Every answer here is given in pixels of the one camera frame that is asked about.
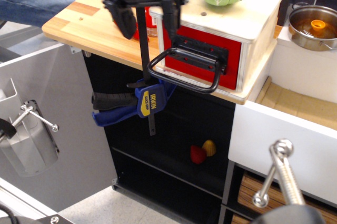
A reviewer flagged grey cabinet door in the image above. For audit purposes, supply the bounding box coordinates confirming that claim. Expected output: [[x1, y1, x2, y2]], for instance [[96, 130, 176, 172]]
[[1, 44, 116, 211]]

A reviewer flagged wicker basket drawer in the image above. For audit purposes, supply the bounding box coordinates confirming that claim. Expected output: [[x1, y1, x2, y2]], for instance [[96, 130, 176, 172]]
[[237, 172, 336, 224]]

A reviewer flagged wooden butcher block board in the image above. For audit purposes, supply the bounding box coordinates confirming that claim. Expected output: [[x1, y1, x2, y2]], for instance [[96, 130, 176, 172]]
[[42, 0, 282, 104]]

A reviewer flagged yellow toy lemon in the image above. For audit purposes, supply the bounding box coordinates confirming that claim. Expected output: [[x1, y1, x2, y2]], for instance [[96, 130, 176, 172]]
[[202, 140, 216, 157]]

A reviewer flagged red toy strawberry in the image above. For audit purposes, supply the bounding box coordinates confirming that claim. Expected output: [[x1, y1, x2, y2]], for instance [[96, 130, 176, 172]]
[[190, 145, 207, 164]]

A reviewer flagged stainless steel pot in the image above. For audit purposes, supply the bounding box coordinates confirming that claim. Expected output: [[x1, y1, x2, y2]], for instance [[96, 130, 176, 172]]
[[288, 4, 336, 52]]

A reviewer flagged white toy sink counter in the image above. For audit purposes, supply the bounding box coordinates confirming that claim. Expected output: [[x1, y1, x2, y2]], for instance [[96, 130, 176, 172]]
[[228, 27, 336, 206]]

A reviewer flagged left silver clamp screw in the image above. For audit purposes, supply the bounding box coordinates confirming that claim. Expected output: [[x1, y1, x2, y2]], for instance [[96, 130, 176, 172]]
[[0, 104, 60, 143]]

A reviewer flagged plywood drawer box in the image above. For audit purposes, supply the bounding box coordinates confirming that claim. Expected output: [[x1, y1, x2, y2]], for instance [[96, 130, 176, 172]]
[[147, 0, 282, 104]]

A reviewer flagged black metal drawer handle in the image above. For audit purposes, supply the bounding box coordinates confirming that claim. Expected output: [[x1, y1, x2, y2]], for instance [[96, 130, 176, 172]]
[[147, 35, 229, 94]]

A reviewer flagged orange toy in pot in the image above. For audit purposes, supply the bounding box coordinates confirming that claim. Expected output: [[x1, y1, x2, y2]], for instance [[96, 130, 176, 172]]
[[311, 20, 326, 32]]

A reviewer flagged red front wooden drawer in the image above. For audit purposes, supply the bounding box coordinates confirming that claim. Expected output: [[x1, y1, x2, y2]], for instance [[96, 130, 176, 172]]
[[165, 26, 241, 90]]

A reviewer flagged black shelf cabinet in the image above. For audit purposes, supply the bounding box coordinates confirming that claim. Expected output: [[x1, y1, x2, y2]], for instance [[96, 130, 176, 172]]
[[83, 52, 236, 224]]

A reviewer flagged blue Irwin bar clamp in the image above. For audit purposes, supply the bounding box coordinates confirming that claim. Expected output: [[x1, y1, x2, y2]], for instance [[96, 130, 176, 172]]
[[92, 5, 176, 135]]

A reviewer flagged red toy chili pepper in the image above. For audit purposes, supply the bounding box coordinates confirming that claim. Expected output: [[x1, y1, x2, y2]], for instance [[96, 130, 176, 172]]
[[113, 20, 150, 41]]

